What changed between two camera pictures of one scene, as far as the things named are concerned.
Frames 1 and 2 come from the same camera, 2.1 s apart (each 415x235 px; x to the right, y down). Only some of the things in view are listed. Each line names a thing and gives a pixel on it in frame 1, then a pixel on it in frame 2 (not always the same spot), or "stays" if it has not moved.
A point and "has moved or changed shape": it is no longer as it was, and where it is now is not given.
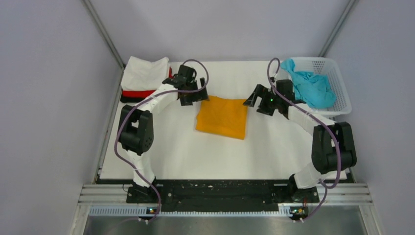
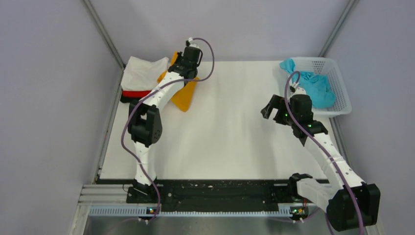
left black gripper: [199, 95] to [179, 56]
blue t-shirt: [310, 87] stays
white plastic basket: [330, 69] stays
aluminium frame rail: [112, 200] stays
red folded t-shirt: [140, 93] stays
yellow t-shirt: [226, 117] has moved or changed shape
